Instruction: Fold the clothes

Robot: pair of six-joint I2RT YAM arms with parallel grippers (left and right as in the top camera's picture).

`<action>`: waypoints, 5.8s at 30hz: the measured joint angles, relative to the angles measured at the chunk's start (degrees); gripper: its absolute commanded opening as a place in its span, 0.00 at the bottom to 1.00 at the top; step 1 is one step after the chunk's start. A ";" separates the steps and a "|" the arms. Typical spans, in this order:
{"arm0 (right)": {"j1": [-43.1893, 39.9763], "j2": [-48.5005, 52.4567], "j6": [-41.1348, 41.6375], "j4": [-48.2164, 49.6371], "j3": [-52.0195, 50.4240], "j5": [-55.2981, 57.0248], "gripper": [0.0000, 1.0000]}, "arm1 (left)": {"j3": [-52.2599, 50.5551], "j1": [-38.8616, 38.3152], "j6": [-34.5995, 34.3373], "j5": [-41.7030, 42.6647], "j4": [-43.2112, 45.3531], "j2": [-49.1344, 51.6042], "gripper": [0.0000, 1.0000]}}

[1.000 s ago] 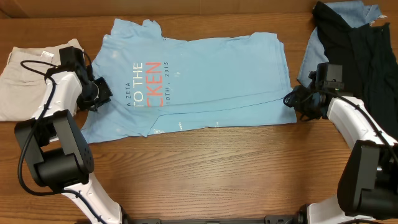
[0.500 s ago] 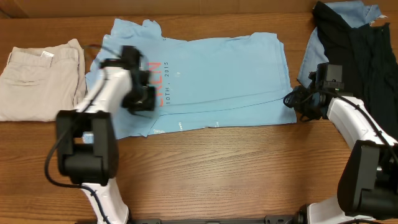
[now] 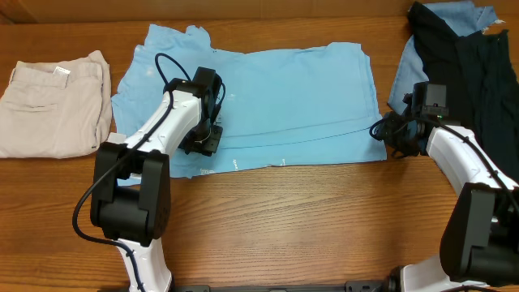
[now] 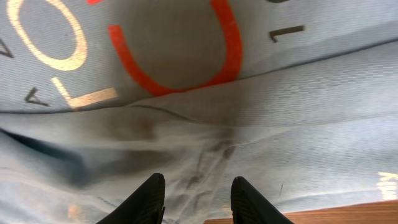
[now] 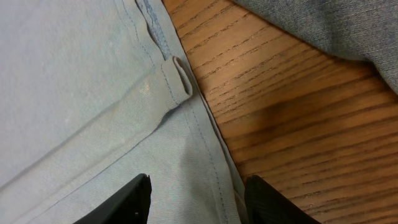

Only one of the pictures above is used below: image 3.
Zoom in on blue denim garment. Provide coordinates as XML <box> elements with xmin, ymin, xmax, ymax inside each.
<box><xmin>388</xmin><ymin>1</ymin><xmax>500</xmax><ymax>114</ymax></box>

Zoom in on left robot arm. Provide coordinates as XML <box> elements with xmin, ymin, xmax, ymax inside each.
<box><xmin>90</xmin><ymin>67</ymin><xmax>225</xmax><ymax>291</ymax></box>

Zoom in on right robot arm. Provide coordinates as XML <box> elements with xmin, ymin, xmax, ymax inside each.
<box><xmin>370</xmin><ymin>82</ymin><xmax>518</xmax><ymax>291</ymax></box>

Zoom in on folded beige trousers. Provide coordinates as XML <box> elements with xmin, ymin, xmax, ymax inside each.
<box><xmin>1</xmin><ymin>50</ymin><xmax>112</xmax><ymax>159</ymax></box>

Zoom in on black garment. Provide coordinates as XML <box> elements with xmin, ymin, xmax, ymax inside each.
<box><xmin>408</xmin><ymin>2</ymin><xmax>518</xmax><ymax>181</ymax></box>

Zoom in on light blue printed t-shirt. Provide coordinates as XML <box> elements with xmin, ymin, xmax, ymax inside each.
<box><xmin>112</xmin><ymin>25</ymin><xmax>387</xmax><ymax>178</ymax></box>

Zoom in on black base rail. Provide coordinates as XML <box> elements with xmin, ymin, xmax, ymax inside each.
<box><xmin>173</xmin><ymin>280</ymin><xmax>400</xmax><ymax>292</ymax></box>

